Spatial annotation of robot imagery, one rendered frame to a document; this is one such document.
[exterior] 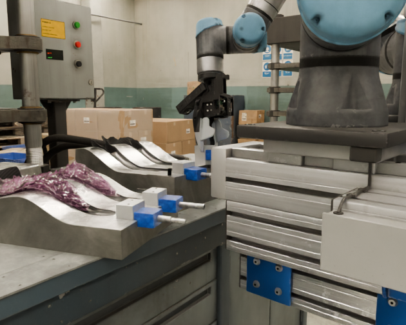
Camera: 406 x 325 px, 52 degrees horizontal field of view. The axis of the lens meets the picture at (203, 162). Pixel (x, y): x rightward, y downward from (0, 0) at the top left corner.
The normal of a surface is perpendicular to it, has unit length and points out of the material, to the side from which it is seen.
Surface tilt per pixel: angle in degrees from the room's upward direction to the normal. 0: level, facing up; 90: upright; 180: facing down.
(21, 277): 0
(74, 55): 90
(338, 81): 72
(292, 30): 90
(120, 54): 90
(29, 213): 90
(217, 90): 82
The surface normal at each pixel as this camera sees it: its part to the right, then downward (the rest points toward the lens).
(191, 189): 0.81, 0.09
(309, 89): -0.78, -0.21
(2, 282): 0.00, -0.99
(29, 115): 0.29, 0.15
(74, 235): -0.32, 0.15
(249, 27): -0.05, 0.15
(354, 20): -0.24, 0.37
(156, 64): -0.60, 0.12
